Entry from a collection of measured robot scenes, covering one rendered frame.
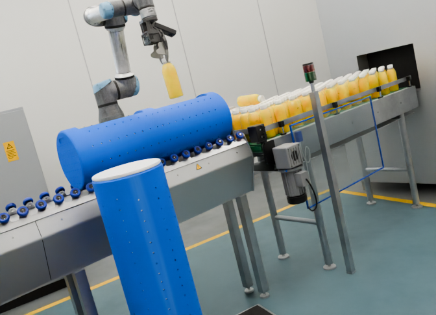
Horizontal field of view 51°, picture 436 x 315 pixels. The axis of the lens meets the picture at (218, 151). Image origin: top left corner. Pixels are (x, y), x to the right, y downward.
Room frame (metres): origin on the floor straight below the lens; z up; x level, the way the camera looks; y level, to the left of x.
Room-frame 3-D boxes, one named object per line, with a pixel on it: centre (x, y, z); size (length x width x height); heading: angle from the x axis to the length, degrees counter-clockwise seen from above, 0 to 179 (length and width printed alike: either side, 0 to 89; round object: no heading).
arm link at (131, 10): (2.28, 0.23, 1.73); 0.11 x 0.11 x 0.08; 28
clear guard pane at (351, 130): (2.76, -0.75, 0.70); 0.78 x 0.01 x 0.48; 126
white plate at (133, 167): (1.79, 0.37, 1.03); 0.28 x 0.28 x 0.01
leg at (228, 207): (2.62, 0.02, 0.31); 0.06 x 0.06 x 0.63; 36
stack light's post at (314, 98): (2.54, -0.60, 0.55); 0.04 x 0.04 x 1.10; 36
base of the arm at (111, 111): (2.67, 0.56, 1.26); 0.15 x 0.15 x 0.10
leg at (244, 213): (2.51, -0.06, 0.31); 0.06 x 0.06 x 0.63; 36
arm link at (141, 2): (2.21, 0.17, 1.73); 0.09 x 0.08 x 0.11; 28
